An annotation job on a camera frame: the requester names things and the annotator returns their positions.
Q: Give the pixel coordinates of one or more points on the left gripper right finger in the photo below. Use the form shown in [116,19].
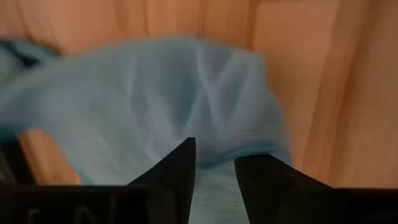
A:
[264,180]

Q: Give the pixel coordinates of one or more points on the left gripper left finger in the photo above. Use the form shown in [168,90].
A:
[174,177]

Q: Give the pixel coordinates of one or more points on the blue microfiber towel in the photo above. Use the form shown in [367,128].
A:
[140,93]

